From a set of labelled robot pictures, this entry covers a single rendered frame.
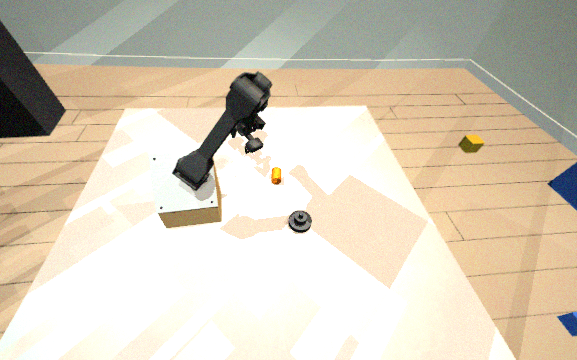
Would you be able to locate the orange knob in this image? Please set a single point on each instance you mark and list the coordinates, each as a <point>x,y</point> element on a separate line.
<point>276,175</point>

